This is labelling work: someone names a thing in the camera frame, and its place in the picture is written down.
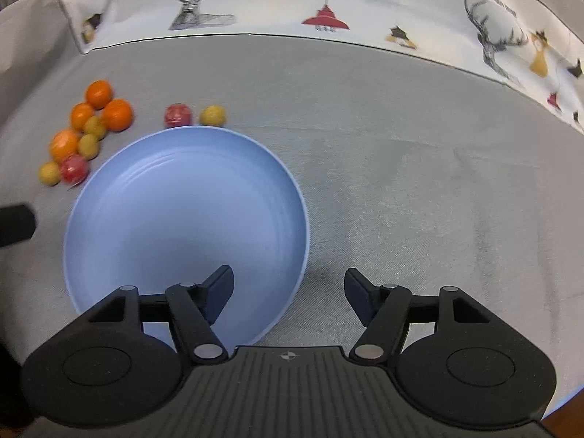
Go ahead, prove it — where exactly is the orange tangerine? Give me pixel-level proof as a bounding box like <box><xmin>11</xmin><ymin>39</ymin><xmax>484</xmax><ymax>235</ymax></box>
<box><xmin>85</xmin><ymin>80</ymin><xmax>114</xmax><ymax>110</ymax></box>
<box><xmin>49</xmin><ymin>129</ymin><xmax>82</xmax><ymax>163</ymax></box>
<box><xmin>101</xmin><ymin>99</ymin><xmax>134</xmax><ymax>132</ymax></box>
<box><xmin>70</xmin><ymin>103</ymin><xmax>96</xmax><ymax>131</ymax></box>

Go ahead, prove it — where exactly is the small yellow fruit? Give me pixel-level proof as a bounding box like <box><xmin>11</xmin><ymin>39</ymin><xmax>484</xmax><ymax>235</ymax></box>
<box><xmin>38</xmin><ymin>161</ymin><xmax>62</xmax><ymax>187</ymax></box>
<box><xmin>83</xmin><ymin>116</ymin><xmax>109</xmax><ymax>141</ymax></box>
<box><xmin>77</xmin><ymin>134</ymin><xmax>100</xmax><ymax>160</ymax></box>
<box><xmin>199</xmin><ymin>105</ymin><xmax>227</xmax><ymax>128</ymax></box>

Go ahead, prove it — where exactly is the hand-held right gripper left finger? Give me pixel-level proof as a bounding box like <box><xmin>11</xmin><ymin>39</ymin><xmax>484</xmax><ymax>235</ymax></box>
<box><xmin>84</xmin><ymin>265</ymin><xmax>235</xmax><ymax>365</ymax></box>

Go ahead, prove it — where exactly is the small red fruit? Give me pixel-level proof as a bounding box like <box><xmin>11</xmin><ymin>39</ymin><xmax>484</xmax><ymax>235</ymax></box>
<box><xmin>164</xmin><ymin>103</ymin><xmax>193</xmax><ymax>129</ymax></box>
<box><xmin>59</xmin><ymin>154</ymin><xmax>90</xmax><ymax>185</ymax></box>

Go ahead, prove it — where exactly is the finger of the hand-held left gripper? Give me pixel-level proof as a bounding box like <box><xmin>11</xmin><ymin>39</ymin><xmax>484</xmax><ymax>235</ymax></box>
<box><xmin>0</xmin><ymin>203</ymin><xmax>38</xmax><ymax>248</ymax></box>

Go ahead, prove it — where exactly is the light blue round bowl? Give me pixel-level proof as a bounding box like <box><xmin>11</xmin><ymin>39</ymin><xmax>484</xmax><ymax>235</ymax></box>
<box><xmin>63</xmin><ymin>126</ymin><xmax>310</xmax><ymax>346</ymax></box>

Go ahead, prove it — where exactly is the grey printed bedsheet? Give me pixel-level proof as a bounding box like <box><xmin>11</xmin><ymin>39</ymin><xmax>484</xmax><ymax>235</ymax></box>
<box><xmin>0</xmin><ymin>0</ymin><xmax>584</xmax><ymax>420</ymax></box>

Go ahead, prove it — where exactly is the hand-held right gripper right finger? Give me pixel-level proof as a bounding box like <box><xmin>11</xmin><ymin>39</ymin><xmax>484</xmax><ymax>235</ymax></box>
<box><xmin>344</xmin><ymin>268</ymin><xmax>501</xmax><ymax>363</ymax></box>

